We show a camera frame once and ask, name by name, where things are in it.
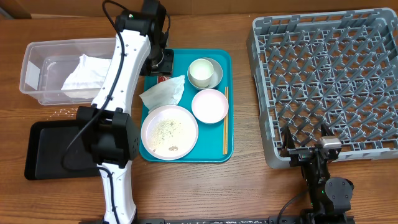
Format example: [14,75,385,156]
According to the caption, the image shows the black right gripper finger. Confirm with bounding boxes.
[321,123,334,137]
[281,126,295,156]

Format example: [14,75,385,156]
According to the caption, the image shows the red sauce packet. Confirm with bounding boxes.
[157,76,170,83]

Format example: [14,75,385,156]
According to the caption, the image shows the large pink plate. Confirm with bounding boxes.
[141,105,199,161]

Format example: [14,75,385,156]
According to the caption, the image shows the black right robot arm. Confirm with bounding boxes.
[276,124,355,224]

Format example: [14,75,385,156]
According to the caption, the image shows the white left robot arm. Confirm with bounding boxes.
[76,1,174,223]

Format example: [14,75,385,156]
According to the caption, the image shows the grey dishwasher rack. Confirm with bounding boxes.
[247,8,397,169]

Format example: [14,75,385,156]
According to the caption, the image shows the white paper cup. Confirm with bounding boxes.
[188,58,214,88]

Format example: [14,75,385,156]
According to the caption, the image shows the grey bowl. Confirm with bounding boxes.
[187,57,223,90]

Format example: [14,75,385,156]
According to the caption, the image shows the teal plastic tray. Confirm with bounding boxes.
[139,49,234,163]

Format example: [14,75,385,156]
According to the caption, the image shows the wooden chopstick inner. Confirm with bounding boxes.
[222,86,228,156]

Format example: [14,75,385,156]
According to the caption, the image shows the clear plastic bin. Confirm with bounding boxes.
[19,38,116,105]

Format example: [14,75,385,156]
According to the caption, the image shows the scattered rice grains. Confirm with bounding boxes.
[48,108,78,120]

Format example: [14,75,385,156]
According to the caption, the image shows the black tray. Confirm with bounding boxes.
[24,119,100,180]

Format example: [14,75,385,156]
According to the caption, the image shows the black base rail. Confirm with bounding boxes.
[136,216,355,224]

